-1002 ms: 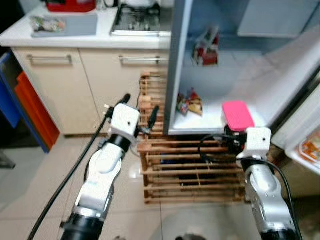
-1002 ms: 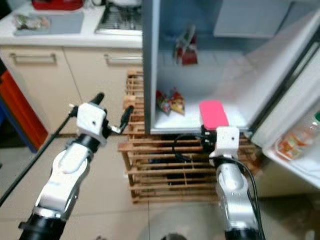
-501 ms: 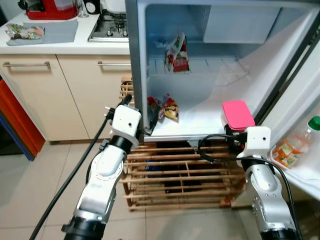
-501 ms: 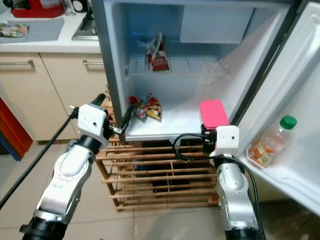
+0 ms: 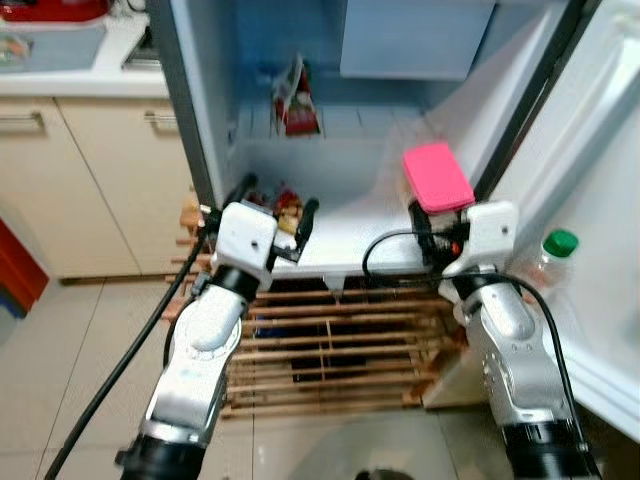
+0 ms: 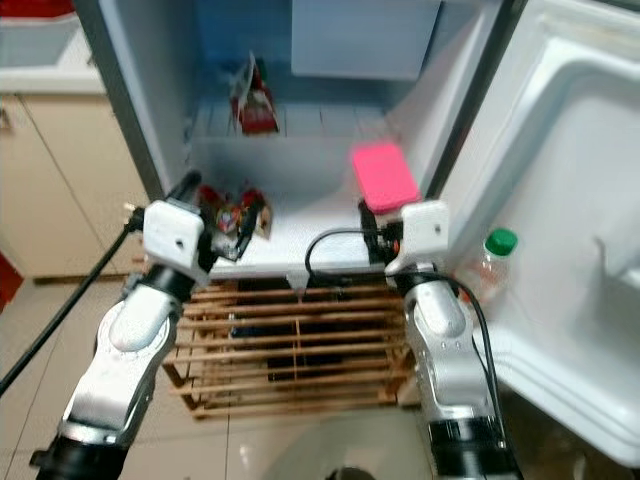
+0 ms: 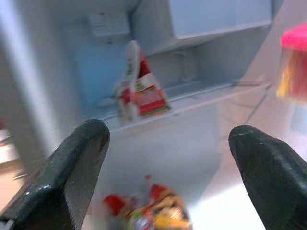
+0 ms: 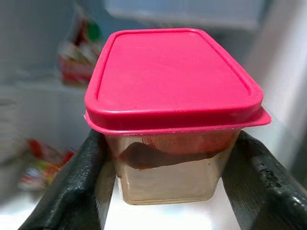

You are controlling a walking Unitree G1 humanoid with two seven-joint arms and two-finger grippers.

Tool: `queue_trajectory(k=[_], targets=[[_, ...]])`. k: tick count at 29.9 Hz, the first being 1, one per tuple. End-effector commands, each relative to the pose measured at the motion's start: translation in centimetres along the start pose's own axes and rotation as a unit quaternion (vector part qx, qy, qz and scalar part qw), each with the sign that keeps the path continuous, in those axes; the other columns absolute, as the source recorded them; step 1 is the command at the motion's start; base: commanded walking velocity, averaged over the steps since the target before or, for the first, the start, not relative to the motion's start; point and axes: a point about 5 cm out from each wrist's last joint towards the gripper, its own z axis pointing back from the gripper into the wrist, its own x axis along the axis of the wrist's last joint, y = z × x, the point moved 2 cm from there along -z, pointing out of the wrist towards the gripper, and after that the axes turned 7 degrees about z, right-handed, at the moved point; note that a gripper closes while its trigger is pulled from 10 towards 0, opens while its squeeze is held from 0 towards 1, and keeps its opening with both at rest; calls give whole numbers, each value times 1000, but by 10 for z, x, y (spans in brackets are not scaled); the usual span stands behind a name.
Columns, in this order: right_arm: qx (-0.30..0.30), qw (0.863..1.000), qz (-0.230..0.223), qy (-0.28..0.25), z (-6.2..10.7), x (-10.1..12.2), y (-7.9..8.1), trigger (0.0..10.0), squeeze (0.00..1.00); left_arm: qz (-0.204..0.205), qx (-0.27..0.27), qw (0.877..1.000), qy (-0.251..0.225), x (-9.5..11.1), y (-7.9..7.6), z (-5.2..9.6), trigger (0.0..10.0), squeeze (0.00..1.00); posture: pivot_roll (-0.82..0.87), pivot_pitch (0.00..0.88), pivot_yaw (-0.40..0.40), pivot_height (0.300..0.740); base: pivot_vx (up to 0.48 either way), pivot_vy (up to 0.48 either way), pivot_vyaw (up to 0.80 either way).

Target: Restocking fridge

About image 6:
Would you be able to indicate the container with pink lid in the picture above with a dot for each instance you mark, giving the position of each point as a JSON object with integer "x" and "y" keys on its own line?
{"x": 385, "y": 178}

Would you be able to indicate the stainless steel fridge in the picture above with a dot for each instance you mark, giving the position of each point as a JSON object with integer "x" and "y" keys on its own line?
{"x": 310, "y": 175}

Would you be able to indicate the white fridge door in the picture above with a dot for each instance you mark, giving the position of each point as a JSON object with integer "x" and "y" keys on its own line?
{"x": 560, "y": 150}

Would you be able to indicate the translucent fridge drawer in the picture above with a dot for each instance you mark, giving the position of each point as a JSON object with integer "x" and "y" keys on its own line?
{"x": 365, "y": 40}

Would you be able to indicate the small colourful snack bag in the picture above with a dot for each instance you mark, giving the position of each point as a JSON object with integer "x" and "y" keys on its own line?
{"x": 222, "y": 212}

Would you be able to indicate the wooden wine rack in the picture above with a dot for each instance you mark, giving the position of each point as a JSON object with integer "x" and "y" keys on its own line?
{"x": 290, "y": 296}

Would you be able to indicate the red snack bag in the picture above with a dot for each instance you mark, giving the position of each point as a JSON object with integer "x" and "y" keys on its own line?
{"x": 255, "y": 105}

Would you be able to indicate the clear bottle with green cap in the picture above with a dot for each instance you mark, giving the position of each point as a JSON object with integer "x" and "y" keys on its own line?
{"x": 500, "y": 242}

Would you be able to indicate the orange crate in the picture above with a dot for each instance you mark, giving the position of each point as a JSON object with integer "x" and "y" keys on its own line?
{"x": 8, "y": 282}

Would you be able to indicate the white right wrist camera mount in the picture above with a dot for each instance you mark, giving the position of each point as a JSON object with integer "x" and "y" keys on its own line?
{"x": 422, "y": 232}

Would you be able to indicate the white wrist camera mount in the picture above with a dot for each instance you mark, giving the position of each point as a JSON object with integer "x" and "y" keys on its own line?
{"x": 175, "y": 240}
{"x": 422, "y": 232}

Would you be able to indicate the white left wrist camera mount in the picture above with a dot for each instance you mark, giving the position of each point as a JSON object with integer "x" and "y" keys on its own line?
{"x": 175, "y": 240}

